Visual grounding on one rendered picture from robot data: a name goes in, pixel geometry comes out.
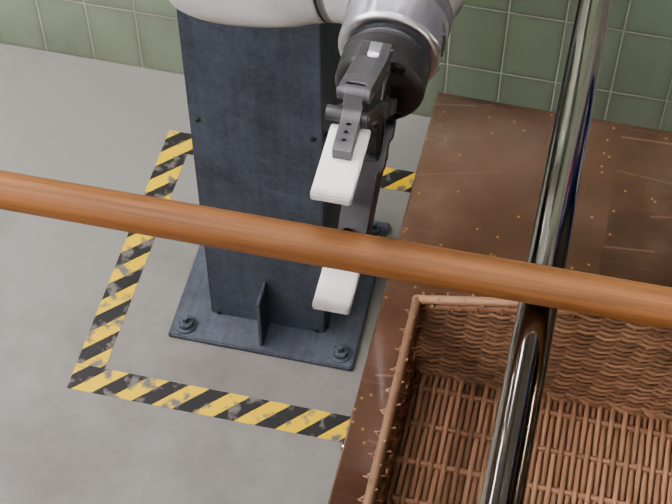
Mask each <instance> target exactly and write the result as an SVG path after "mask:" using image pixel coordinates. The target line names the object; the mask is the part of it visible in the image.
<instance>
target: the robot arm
mask: <svg viewBox="0 0 672 504"><path fill-rule="evenodd" d="M464 1H465V0H169V2H170V3H171V4H172V5H173V6H174V7H175V8H176V9H178V10H179V11H181V12H183V13H185V14H187V15H189V16H192V17H195V18H197V19H201V20H204V21H208V22H212V23H218V24H224V25H232V26H242V27H259V28H287V27H300V26H305V25H310V24H320V23H340V24H342V27H341V30H340V33H339V37H338V49H339V53H340V56H341V58H340V61H339V64H338V67H337V71H336V74H335V85H336V93H337V99H342V100H343V103H341V104H339V105H332V104H327V107H326V112H325V120H329V121H335V122H339V124H331V126H330V129H329V133H328V136H327V139H326V142H325V146H324V149H323V152H322V155H321V159H320V162H319V165H318V168H317V172H316V175H315V178H314V182H313V185H312V188H311V191H310V198H311V199H312V200H318V201H324V202H329V203H335V204H341V205H342V206H341V212H340V218H339V224H338V229H340V230H346V231H352V232H358V233H363V234H369V235H371V231H372V226H373V221H374V216H375V211H376V206H377V201H378V196H379V191H380V186H381V181H382V176H383V172H384V170H385V168H386V163H387V160H388V156H389V154H388V151H389V145H390V142H391V141H392V140H393V138H394V134H395V128H396V119H399V118H402V117H405V116H407V115H409V114H411V113H413V112H414V111H415V110H416V109H417V108H418V107H419V106H420V104H421V103H422V101H423V98H424V94H425V90H426V86H427V83H428V81H430V80H431V79H432V77H433V76H434V75H435V74H436V73H437V71H439V68H438V67H439V63H440V59H441V57H443V52H444V49H445V46H446V42H447V39H448V37H449V34H450V31H451V27H452V21H453V19H454V18H455V17H456V16H457V14H458V13H459V12H460V10H461V8H462V6H463V4H464ZM359 277H360V273H354V272H348V271H343V270H337V269H332V268H326V267H323V268H322V272H321V275H320V279H319V282H318V286H317V289H316V293H315V296H314V300H313V303H312V307H313V309H317V310H323V311H328V312H333V313H339V314H344V315H348V314H350V311H351V307H352V303H353V300H354V296H355V292H356V288H357V285H358V281H359Z"/></svg>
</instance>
